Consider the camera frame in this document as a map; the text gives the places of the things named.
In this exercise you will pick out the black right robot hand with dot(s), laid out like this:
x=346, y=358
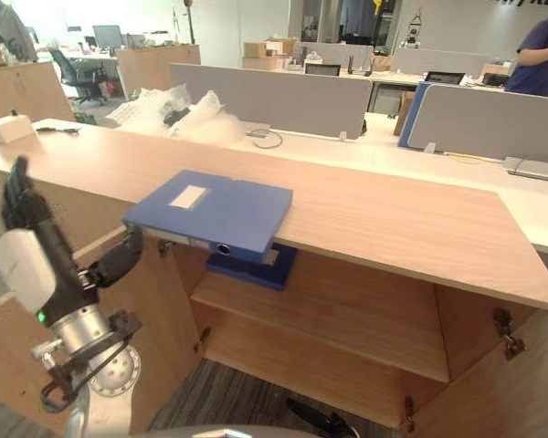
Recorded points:
x=322, y=420

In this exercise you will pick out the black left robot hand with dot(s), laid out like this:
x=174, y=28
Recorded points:
x=25, y=269

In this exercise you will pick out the blue file box white label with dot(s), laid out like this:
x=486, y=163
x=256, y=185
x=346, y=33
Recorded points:
x=219, y=214

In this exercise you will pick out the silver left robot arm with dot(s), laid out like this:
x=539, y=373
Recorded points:
x=80, y=330

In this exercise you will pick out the metal door hinge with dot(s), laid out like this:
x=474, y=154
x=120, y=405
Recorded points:
x=203, y=338
x=508, y=333
x=165, y=247
x=409, y=413

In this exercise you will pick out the wooden cabinet door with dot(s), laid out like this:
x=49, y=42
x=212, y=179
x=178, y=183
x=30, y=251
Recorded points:
x=507, y=401
x=155, y=319

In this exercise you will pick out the low wooden cabinet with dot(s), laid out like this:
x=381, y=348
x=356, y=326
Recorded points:
x=157, y=68
x=23, y=91

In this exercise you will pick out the black office chair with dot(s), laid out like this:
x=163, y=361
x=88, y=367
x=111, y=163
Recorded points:
x=75, y=75

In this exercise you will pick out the wooden office cabinet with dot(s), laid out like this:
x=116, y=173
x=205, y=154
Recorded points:
x=370, y=214

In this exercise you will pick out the grey robot body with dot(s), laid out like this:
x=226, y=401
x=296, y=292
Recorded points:
x=228, y=433

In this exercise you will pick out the white cardboard box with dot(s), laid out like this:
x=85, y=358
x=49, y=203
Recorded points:
x=9, y=128

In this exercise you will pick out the clear bubble wrap pile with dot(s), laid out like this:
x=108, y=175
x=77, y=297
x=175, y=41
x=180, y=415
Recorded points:
x=201, y=114

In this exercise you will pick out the computer monitor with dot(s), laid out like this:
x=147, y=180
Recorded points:
x=107, y=36

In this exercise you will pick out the grey desk partition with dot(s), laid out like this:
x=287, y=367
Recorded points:
x=274, y=98
x=333, y=55
x=493, y=121
x=438, y=61

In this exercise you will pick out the blue partition panel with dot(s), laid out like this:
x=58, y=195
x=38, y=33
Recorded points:
x=411, y=118

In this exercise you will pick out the brown cardboard box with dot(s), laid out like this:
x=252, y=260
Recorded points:
x=255, y=49

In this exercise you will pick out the black laptop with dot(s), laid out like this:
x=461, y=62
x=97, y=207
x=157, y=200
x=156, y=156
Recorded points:
x=322, y=69
x=444, y=78

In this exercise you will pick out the person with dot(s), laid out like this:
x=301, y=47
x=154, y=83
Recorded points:
x=536, y=59

